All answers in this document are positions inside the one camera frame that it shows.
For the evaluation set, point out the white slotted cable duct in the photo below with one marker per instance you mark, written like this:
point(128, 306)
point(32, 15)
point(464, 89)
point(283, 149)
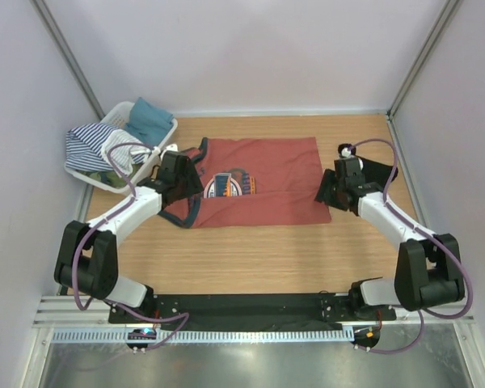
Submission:
point(143, 335)

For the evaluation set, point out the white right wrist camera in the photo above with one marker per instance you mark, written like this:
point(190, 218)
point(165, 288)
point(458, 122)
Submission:
point(349, 152)

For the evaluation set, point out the aluminium front rail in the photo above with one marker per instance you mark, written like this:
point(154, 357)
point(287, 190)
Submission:
point(61, 311)

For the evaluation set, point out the aluminium frame post left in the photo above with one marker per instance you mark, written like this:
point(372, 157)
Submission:
point(46, 17)

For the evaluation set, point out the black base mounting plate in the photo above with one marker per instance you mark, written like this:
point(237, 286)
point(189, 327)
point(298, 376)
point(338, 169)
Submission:
point(264, 308)

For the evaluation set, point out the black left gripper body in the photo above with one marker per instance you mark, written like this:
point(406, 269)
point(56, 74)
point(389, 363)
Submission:
point(189, 183)

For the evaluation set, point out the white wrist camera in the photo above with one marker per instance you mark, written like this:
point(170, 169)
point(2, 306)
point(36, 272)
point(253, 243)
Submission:
point(167, 148)
point(349, 152)

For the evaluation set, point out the white plastic laundry basket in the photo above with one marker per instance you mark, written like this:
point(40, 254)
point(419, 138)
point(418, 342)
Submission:
point(119, 116)

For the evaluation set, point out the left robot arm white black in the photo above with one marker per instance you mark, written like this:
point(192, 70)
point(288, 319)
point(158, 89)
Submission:
point(87, 261)

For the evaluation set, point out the green camouflage garment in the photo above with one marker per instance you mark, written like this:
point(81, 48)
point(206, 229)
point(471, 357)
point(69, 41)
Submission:
point(108, 179)

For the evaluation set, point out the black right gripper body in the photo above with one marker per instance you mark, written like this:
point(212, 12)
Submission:
point(329, 190)

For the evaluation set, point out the teal blue garment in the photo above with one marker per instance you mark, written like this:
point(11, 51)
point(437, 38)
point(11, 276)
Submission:
point(148, 123)

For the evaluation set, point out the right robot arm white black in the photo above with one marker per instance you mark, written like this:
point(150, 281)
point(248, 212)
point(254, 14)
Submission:
point(429, 271)

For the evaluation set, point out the red tank top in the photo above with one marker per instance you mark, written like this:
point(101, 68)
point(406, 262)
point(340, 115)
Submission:
point(253, 182)

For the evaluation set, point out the blue white striped garment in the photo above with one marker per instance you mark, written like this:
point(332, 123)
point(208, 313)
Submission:
point(103, 147)

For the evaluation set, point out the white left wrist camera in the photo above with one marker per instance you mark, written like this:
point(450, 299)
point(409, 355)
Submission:
point(167, 148)

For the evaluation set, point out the black tank top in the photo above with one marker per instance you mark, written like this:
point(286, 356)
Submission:
point(375, 172)

